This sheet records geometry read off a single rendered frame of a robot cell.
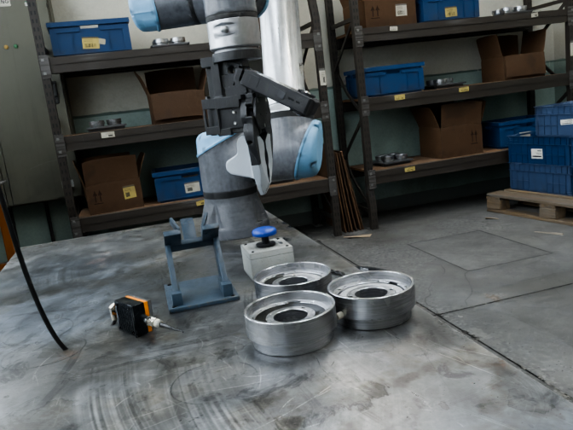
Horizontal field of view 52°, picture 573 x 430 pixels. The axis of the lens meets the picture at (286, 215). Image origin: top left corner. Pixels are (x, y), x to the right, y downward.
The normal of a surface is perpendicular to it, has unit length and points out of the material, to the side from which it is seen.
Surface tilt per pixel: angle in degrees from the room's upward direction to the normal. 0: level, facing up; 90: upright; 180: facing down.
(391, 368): 0
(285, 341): 90
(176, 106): 83
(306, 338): 90
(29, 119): 90
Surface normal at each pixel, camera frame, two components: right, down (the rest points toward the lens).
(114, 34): 0.32, 0.15
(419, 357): -0.12, -0.97
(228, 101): -0.26, 0.22
